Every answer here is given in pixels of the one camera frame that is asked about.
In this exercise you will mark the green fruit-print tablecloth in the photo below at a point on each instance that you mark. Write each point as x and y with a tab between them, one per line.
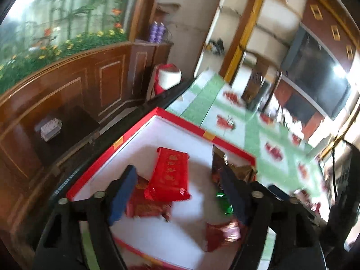
253	135

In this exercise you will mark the brown gold foil snack packet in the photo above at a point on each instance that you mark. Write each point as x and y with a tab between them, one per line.
236	167

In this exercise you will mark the dark low stool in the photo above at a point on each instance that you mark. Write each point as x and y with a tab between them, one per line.
76	129

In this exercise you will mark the red white cylinder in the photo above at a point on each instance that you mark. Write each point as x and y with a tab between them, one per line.
167	78

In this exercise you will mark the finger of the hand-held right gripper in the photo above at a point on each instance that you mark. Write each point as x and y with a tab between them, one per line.
277	191

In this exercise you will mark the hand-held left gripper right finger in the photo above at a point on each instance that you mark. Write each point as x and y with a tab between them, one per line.
234	199

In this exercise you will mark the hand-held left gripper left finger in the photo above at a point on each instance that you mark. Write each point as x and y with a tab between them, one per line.
123	197

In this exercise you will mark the grey box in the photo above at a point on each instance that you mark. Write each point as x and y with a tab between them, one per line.
50	128

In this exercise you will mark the dark green bag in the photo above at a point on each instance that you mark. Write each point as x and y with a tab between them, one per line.
216	47

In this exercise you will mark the wooden sideboard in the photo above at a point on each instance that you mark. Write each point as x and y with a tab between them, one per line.
84	84

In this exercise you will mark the square dark red snack packet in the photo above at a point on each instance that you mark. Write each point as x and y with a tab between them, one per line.
222	233

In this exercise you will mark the black television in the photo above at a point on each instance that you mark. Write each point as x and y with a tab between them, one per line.
317	73

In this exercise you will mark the green snack packet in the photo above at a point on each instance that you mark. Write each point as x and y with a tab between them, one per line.
225	204

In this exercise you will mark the long red snack packet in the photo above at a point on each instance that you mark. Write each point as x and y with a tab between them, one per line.
146	206
168	174

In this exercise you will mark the floral wall mural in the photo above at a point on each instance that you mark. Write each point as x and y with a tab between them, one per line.
56	19

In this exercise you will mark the red gift box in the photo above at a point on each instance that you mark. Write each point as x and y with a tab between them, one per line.
174	135

